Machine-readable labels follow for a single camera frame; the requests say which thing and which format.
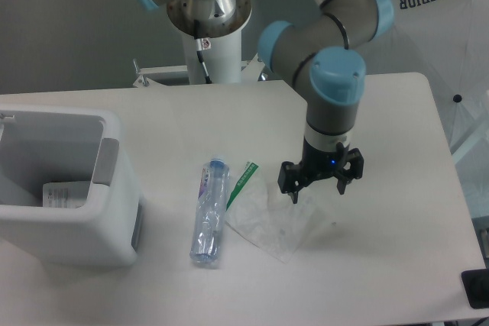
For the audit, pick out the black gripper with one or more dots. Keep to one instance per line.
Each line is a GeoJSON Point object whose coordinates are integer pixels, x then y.
{"type": "Point", "coordinates": [317, 165]}

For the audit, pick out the clear plastic bag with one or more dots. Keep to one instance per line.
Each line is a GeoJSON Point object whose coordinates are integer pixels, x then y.
{"type": "Point", "coordinates": [260, 213]}

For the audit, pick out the crushed clear plastic bottle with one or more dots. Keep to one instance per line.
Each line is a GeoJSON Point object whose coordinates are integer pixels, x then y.
{"type": "Point", "coordinates": [210, 212]}

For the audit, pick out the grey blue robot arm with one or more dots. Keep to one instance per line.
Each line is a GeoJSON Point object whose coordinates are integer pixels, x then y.
{"type": "Point", "coordinates": [318, 61]}

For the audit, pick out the white plastic trash can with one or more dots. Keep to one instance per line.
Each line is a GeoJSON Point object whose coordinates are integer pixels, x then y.
{"type": "Point", "coordinates": [42, 144]}

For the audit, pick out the white superior umbrella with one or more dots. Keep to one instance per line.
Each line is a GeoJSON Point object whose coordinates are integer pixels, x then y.
{"type": "Point", "coordinates": [447, 42]}

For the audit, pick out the black device at table edge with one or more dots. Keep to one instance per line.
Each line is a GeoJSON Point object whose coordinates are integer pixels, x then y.
{"type": "Point", "coordinates": [476, 287]}

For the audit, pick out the white label packet in bin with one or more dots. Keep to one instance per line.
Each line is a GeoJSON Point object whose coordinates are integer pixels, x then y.
{"type": "Point", "coordinates": [65, 194]}

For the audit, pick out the white mounting bracket frame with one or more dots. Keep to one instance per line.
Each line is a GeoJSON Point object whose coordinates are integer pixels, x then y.
{"type": "Point", "coordinates": [251, 71]}

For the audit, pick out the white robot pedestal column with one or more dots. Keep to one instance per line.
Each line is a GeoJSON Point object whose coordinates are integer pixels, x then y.
{"type": "Point", "coordinates": [211, 34]}

